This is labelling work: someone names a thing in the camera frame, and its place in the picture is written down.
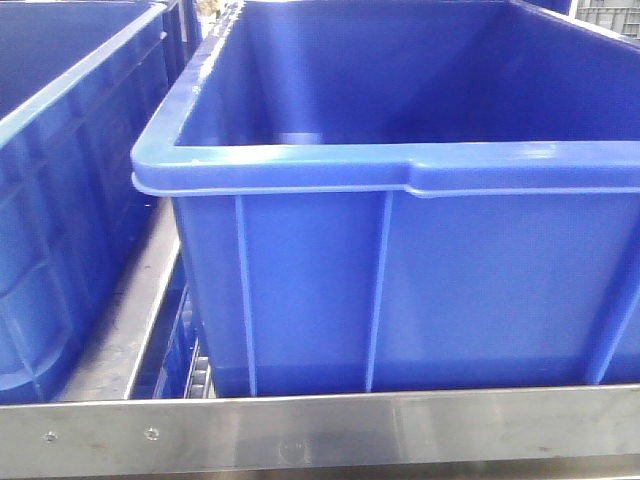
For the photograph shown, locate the blue bin upper left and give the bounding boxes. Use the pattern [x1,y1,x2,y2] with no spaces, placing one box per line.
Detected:
[132,1,639,397]

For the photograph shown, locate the blue bin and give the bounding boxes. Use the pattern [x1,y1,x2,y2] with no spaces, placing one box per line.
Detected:
[1,1,169,404]
[132,1,639,397]

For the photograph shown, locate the blue bin upper right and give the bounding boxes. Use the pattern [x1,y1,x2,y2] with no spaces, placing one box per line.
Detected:
[1,1,169,404]

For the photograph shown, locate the stainless steel shelf frame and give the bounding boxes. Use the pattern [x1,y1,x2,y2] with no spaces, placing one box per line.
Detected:
[1,203,639,479]

